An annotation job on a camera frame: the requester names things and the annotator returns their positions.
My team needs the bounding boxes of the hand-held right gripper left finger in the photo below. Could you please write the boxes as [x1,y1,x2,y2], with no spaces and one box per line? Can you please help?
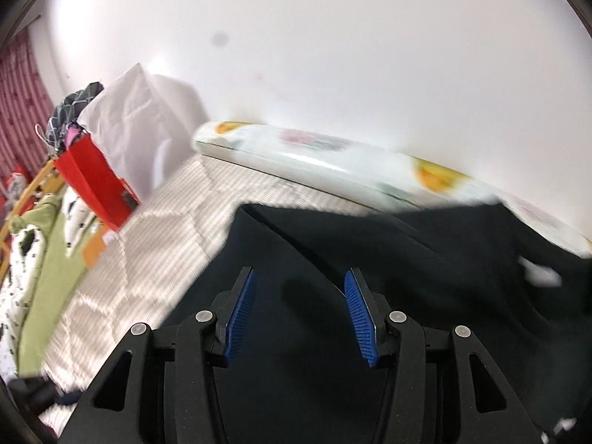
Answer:
[58,266,257,444]

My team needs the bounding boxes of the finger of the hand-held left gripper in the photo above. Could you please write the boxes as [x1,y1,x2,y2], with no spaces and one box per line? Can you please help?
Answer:
[7,376,81,414]

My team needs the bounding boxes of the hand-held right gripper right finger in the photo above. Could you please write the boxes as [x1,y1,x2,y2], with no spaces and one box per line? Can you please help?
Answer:
[343,267,545,444]

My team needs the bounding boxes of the black sweatshirt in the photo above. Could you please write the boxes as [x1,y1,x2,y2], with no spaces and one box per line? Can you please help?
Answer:
[162,201,592,444]

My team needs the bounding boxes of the white dotted cloth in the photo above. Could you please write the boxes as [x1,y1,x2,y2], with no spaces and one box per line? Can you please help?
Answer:
[62,187,99,258]
[0,224,47,375]

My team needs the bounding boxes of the green blanket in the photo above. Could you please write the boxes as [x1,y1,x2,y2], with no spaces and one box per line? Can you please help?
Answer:
[9,194,98,371]

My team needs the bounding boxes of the white printed bed cushion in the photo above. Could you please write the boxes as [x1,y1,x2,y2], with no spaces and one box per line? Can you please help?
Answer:
[192,121,592,260]

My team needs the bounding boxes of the red cardboard box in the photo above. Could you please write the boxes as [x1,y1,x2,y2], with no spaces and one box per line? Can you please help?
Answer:
[54,134,142,232]

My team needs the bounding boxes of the white plastic bag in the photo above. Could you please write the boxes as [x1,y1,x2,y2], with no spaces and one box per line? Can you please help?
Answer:
[78,62,211,204]

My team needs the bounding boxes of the pink cloth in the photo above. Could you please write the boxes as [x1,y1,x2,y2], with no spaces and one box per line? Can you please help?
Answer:
[65,122,87,149]

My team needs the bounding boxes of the dark plaid cloth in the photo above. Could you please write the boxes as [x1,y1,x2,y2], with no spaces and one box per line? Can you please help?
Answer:
[46,82,105,153]

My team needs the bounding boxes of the red striped curtain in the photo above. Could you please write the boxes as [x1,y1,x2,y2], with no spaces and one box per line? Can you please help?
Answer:
[0,32,56,186]

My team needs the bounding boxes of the wooden crib frame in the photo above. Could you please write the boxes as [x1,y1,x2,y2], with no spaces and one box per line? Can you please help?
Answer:
[0,159,62,283]

